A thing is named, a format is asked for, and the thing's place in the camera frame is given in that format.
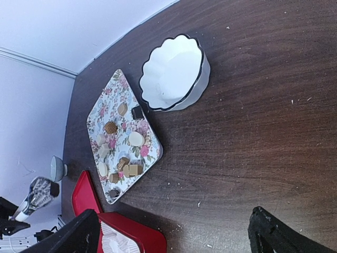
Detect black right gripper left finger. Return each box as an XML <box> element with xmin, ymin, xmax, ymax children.
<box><xmin>24</xmin><ymin>209</ymin><xmax>100</xmax><ymax>253</ymax></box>

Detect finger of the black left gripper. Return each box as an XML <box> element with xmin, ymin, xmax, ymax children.
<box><xmin>1</xmin><ymin>197</ymin><xmax>31</xmax><ymax>235</ymax></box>

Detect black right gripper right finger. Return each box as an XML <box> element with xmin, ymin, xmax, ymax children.
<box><xmin>248</xmin><ymin>206</ymin><xmax>334</xmax><ymax>252</ymax></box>

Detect dark heart chocolate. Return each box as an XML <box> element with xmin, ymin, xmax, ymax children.
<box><xmin>50</xmin><ymin>182</ymin><xmax>60</xmax><ymax>198</ymax></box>

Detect dark round chocolate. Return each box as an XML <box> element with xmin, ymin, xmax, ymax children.
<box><xmin>108</xmin><ymin>189</ymin><xmax>120</xmax><ymax>198</ymax></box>

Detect white oval chocolate lower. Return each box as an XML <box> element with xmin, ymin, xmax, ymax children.
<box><xmin>97</xmin><ymin>161</ymin><xmax>108</xmax><ymax>177</ymax></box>

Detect white oval chocolate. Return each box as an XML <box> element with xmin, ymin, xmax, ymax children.
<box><xmin>97</xmin><ymin>161</ymin><xmax>108</xmax><ymax>177</ymax></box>
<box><xmin>128</xmin><ymin>131</ymin><xmax>145</xmax><ymax>147</ymax></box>

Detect brown ridged chocolate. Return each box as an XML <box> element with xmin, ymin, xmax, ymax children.
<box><xmin>104</xmin><ymin>121</ymin><xmax>118</xmax><ymax>134</ymax></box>

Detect brown leaf chocolate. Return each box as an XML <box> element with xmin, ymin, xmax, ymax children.
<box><xmin>117</xmin><ymin>103</ymin><xmax>128</xmax><ymax>116</ymax></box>

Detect dark square chocolate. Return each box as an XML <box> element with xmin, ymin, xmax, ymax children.
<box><xmin>131</xmin><ymin>105</ymin><xmax>144</xmax><ymax>120</ymax></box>

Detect white paper cup liners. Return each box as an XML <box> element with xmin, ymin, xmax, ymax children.
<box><xmin>101</xmin><ymin>221</ymin><xmax>140</xmax><ymax>253</ymax></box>

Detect red tin lid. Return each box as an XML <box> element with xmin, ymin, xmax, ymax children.
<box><xmin>72</xmin><ymin>170</ymin><xmax>103</xmax><ymax>217</ymax></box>

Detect pale green ceramic bowl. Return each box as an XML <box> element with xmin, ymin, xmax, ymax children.
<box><xmin>50</xmin><ymin>155</ymin><xmax>68</xmax><ymax>182</ymax></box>

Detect red tin box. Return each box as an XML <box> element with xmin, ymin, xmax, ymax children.
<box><xmin>98</xmin><ymin>212</ymin><xmax>167</xmax><ymax>252</ymax></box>

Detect floral rectangular tray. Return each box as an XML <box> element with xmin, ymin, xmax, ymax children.
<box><xmin>86</xmin><ymin>69</ymin><xmax>163</xmax><ymax>205</ymax></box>

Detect white scalloped ceramic dish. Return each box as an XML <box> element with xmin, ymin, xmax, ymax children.
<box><xmin>139</xmin><ymin>34</ymin><xmax>211</xmax><ymax>112</ymax></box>

